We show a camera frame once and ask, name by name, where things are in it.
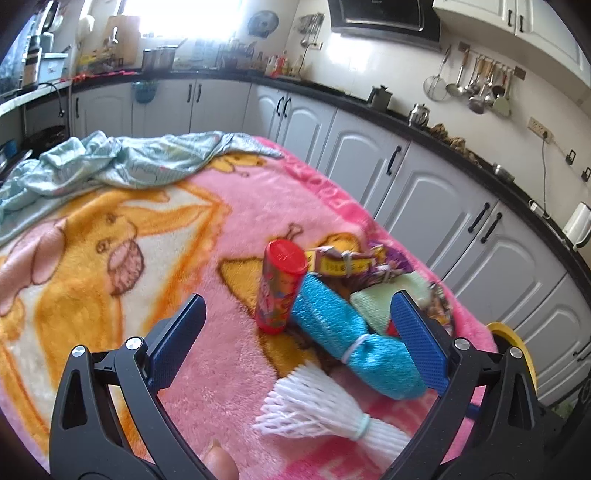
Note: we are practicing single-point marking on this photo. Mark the metal lidded jar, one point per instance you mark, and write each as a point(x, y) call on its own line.
point(419, 115)

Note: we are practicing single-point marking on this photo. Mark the yellow trash bin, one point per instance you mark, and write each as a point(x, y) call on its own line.
point(508, 331)

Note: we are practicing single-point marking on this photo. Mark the light blue crumpled cloth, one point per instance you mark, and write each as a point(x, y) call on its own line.
point(138, 161)

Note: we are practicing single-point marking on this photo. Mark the beige wall outlet strip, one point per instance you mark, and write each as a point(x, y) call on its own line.
point(540, 128)

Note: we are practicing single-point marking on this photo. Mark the metal bowl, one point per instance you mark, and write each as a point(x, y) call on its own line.
point(503, 171)

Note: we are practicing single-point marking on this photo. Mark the brown snack bar wrapper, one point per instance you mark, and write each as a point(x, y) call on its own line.
point(339, 264)

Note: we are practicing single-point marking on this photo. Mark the black wall hook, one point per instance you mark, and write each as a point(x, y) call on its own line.
point(571, 157)
point(586, 174)

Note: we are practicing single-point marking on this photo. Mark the round wall plate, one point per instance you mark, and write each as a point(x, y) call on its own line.
point(263, 24)

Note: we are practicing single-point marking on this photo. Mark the hanging metal strainer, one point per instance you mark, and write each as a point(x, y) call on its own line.
point(435, 87)

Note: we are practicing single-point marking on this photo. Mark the black kitchen countertop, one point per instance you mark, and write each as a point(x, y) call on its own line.
point(397, 115)

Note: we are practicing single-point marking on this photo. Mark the row of hanging kitchen utensils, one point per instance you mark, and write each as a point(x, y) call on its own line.
point(480, 92)

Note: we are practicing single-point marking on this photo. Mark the blue hanging basket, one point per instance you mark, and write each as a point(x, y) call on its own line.
point(144, 91)

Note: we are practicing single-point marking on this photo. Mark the white lower kitchen cabinets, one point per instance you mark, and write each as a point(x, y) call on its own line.
point(351, 152)

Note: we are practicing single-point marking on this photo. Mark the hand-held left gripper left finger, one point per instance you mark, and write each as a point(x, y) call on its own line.
point(178, 344)

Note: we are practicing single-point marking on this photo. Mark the white upper kitchen cabinets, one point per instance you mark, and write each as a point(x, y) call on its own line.
point(531, 32)

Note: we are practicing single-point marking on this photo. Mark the red cylindrical can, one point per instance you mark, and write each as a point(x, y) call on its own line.
point(277, 286)

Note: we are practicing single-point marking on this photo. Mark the pink printed blanket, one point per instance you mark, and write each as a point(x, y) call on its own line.
point(184, 240)

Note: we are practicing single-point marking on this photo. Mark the white electric kettle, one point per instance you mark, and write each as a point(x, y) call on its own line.
point(579, 226)

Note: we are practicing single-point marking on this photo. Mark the small pink candy wrapper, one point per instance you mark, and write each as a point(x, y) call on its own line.
point(441, 307)

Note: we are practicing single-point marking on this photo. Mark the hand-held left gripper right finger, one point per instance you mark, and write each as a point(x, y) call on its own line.
point(420, 344)

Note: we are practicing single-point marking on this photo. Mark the pile of ginger roots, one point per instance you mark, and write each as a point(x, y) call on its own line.
point(455, 141)

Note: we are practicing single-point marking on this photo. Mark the white kitchen cabinets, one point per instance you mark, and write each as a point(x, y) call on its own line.
point(351, 152)
point(531, 32)

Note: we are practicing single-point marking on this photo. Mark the wooden cutting board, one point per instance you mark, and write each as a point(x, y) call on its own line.
point(122, 39)

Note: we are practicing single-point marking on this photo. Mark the white foam net bundle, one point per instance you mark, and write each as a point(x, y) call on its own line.
point(304, 401)

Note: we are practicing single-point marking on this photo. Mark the black range hood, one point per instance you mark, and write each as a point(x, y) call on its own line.
point(383, 21)

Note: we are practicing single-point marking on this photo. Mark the light blue plastic box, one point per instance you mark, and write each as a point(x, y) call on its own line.
point(53, 67)

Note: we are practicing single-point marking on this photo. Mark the green foam net bow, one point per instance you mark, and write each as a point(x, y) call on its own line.
point(374, 300)

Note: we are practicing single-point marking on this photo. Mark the purple snack wrapper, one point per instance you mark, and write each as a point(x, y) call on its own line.
point(392, 265)

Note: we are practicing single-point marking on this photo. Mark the white power adapter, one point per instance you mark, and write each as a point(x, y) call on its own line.
point(535, 206)

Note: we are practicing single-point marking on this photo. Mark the metal box container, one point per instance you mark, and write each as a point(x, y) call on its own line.
point(158, 57)

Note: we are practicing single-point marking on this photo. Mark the red bottle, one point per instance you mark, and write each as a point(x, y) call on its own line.
point(279, 67)

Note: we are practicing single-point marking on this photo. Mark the person's left hand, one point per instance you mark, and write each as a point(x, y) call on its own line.
point(222, 464)

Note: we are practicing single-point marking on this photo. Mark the row of condiment bottles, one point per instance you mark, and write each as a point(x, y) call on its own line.
point(242, 57)

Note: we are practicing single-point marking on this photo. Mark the blue foam net bundle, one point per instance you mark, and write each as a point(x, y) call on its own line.
point(332, 318)

